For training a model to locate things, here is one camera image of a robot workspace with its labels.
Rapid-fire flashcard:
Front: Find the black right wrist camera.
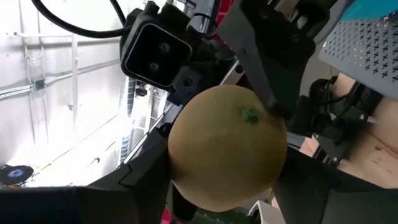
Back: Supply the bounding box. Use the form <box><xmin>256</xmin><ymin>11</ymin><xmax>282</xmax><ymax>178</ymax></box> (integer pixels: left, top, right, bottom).
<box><xmin>119</xmin><ymin>14</ymin><xmax>193</xmax><ymax>91</ymax></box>

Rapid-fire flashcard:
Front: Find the tan round fruit green stem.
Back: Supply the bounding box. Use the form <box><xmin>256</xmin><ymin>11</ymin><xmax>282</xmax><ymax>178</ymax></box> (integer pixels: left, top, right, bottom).
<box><xmin>167</xmin><ymin>84</ymin><xmax>289</xmax><ymax>213</ymax></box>

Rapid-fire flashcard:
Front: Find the grey perforated metal shelf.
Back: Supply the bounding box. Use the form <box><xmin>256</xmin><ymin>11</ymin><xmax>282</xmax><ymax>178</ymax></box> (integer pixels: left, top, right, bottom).
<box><xmin>318</xmin><ymin>11</ymin><xmax>398</xmax><ymax>101</ymax></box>

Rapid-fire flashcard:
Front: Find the blue collapsible bowl grey rim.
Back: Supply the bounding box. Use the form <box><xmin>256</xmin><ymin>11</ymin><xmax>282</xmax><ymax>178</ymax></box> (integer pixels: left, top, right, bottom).
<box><xmin>340</xmin><ymin>0</ymin><xmax>398</xmax><ymax>22</ymax></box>

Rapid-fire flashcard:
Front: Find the right gripper camera cable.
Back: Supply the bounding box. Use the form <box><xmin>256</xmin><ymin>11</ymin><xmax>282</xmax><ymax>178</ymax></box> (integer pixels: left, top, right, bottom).
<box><xmin>30</xmin><ymin>0</ymin><xmax>133</xmax><ymax>40</ymax></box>

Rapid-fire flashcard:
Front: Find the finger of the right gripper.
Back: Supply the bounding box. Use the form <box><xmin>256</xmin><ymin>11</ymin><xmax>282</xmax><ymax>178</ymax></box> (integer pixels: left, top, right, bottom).
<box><xmin>169</xmin><ymin>185</ymin><xmax>197</xmax><ymax>222</ymax></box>
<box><xmin>216</xmin><ymin>0</ymin><xmax>317</xmax><ymax>121</ymax></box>

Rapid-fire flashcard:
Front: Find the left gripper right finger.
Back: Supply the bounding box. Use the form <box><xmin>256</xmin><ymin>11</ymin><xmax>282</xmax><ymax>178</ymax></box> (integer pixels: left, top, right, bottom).
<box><xmin>272</xmin><ymin>146</ymin><xmax>398</xmax><ymax>224</ymax></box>

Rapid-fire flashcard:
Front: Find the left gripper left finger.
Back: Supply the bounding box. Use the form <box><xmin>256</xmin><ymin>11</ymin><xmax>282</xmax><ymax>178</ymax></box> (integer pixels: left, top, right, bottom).
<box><xmin>88</xmin><ymin>126</ymin><xmax>172</xmax><ymax>224</ymax></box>

